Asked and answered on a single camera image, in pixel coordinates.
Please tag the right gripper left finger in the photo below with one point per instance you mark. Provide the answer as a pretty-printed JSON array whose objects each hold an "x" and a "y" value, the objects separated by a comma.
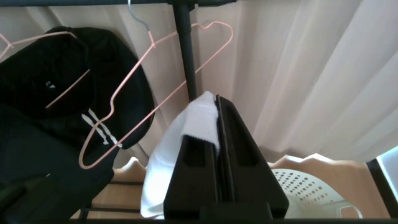
[{"x": 189, "y": 180}]

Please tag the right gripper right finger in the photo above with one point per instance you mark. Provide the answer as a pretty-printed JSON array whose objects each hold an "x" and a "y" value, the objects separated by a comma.
[{"x": 248, "y": 174}]

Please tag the white printed T-shirt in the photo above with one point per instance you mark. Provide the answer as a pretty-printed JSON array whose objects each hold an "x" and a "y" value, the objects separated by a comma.
[{"x": 164, "y": 161}]

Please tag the pink clothes hanger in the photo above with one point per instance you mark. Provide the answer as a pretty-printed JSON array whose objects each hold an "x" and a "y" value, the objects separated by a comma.
[
  {"x": 133, "y": 70},
  {"x": 68, "y": 88}
]

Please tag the black striped shorts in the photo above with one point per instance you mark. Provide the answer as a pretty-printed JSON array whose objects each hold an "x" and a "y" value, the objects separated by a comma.
[{"x": 37, "y": 146}]

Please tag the white laundry basket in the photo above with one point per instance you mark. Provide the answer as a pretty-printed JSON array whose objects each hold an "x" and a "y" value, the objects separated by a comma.
[{"x": 304, "y": 193}]

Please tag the black clothes rack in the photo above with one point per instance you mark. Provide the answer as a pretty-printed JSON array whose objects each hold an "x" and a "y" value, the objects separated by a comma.
[{"x": 185, "y": 46}]

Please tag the beige curtain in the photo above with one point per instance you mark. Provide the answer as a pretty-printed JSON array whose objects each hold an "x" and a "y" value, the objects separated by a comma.
[{"x": 311, "y": 77}]

